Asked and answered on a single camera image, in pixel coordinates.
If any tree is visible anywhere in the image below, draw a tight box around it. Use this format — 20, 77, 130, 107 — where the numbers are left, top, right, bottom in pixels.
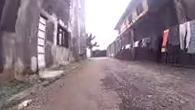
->
85, 32, 100, 53

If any brown dirt road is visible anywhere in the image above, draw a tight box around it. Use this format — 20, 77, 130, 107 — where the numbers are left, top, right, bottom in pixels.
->
0, 48, 195, 110

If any concrete kerb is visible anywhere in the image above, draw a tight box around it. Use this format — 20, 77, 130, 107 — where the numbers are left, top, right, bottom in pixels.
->
4, 61, 91, 104

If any dark fence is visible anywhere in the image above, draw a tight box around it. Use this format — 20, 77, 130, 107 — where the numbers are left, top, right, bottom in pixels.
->
113, 32, 195, 76

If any long building with balcony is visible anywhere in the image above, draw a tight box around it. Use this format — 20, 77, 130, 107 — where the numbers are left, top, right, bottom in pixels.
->
101, 0, 195, 74

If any grey weathered concrete building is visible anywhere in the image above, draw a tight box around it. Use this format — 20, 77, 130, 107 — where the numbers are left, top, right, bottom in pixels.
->
0, 0, 92, 82

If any pale litter piece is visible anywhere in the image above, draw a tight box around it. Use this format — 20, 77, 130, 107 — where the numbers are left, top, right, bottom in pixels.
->
15, 98, 35, 110

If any grass verge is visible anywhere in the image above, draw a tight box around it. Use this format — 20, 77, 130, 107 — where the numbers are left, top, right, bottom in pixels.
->
0, 60, 90, 110

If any dark wall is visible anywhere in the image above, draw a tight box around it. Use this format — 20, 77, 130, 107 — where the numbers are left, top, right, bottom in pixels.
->
91, 48, 109, 58

